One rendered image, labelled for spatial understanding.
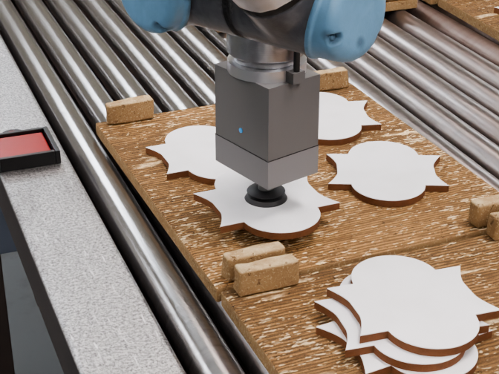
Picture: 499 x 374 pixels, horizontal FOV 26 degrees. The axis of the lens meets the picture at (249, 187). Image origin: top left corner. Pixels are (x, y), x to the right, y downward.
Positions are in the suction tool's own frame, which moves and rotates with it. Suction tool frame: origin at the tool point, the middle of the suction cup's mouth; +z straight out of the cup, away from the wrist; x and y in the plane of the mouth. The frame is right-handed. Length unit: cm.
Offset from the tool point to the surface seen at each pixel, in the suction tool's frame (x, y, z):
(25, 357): -23, 116, 95
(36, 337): -29, 122, 95
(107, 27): -23, 68, 4
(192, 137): -4.7, 19.5, 0.4
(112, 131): 0.8, 28.4, 1.2
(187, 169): 0.6, 12.9, 0.4
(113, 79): -11.3, 48.0, 3.4
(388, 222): -9.4, -8.1, 1.2
